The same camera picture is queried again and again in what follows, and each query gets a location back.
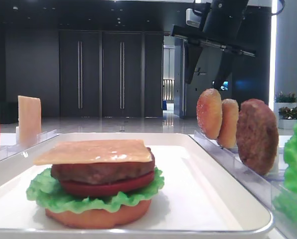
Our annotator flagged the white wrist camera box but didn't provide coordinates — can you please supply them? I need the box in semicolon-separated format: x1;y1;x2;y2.
185;8;204;28

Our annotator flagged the clear right holder rail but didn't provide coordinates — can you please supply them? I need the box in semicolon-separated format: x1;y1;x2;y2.
192;131;297;239

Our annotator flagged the cheese slice on burger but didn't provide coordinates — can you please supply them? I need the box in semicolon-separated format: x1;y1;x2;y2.
33;139;152;165

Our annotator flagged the standing meat patty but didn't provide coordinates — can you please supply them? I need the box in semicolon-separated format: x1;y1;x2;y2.
236;99;279;175

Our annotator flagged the small wall display screen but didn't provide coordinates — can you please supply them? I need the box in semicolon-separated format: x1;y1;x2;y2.
212;81;228;91

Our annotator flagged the potted flower planter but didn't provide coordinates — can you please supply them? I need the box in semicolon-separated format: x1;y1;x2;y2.
274;92;297;129

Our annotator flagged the clear holder rail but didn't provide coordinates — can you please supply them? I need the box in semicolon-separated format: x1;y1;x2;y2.
0;129;59;161
192;131;297;239

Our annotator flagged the bottom bun slice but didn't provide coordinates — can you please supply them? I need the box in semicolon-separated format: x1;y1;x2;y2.
45;200;151;229

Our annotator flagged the sesame bun top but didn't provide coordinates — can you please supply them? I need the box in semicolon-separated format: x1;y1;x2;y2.
196;89;222;139

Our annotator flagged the green lettuce on burger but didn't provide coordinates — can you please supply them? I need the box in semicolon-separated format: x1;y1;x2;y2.
26;167;164;214

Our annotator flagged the standing cheese slice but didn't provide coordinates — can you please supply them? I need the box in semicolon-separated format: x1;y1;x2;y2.
18;96;42;146

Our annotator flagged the tomato slice on burger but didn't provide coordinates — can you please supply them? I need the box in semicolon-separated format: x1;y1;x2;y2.
60;171;154;198

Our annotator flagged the meat patty on burger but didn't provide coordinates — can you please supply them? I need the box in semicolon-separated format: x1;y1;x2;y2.
51;147;155;185

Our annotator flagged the standing green lettuce leaf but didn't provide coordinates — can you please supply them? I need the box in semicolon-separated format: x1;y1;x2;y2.
274;123;297;225

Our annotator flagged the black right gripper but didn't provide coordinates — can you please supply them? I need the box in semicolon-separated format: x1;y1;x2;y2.
171;0;256;89

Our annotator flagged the clear left holder rail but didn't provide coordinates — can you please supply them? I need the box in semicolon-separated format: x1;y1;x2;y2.
0;129;59;161

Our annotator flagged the white rectangular metal tray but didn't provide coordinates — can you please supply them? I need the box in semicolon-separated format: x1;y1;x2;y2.
0;133;274;239

